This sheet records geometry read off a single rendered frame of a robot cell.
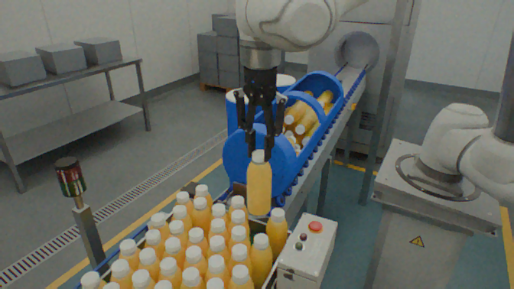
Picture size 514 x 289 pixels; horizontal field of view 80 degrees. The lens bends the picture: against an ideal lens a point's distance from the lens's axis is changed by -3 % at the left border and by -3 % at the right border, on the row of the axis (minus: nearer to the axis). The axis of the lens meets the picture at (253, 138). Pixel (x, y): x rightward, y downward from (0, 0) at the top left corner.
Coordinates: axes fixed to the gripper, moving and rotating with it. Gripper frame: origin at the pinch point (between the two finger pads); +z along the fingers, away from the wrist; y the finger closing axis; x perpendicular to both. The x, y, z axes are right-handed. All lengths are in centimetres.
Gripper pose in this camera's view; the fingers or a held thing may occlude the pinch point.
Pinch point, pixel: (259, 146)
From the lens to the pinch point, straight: 78.3
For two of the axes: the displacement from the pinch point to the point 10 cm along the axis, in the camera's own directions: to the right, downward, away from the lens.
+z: 0.0, 8.9, 4.6
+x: -4.4, 4.1, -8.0
